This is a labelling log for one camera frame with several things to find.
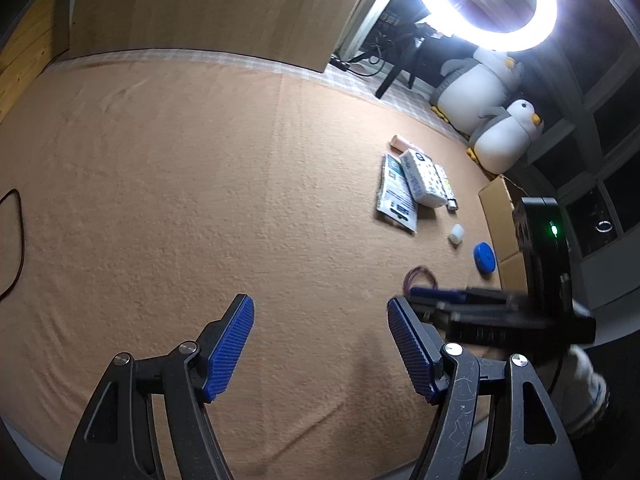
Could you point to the green and white sachet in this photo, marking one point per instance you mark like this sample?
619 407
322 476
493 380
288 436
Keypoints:
395 200

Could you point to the blue round lid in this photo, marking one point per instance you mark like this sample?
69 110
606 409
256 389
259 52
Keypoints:
484 259

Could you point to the white window frame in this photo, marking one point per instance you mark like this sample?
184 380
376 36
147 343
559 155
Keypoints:
370 10

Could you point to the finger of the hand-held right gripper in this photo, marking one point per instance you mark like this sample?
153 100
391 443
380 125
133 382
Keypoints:
435 292
432 311

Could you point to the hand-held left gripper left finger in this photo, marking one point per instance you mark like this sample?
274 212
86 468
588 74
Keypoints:
227 350

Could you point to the black tripod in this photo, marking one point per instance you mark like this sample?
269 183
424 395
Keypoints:
387 82

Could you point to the white printed tissue pack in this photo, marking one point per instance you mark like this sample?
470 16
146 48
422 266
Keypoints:
422 177

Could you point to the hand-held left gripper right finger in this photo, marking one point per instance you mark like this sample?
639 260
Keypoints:
412 350

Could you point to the large penguin plush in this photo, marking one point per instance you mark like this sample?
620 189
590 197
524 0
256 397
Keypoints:
475 95

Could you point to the pine plank headboard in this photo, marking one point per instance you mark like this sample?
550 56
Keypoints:
25 45

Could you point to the cardboard box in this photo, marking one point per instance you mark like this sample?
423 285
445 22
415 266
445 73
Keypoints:
495 220

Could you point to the black power strip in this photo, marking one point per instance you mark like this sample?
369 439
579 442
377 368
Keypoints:
340 63

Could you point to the small penguin plush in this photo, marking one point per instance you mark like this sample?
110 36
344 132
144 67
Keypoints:
505 140

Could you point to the brown hair band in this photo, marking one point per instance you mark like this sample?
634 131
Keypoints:
425 271

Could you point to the checked bedsheet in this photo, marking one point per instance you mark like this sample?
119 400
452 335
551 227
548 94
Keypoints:
360 90

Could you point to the small white cap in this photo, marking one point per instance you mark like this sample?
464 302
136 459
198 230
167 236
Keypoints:
456 235

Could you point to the narrow patterned stick box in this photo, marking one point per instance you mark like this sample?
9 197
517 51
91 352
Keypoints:
446 185

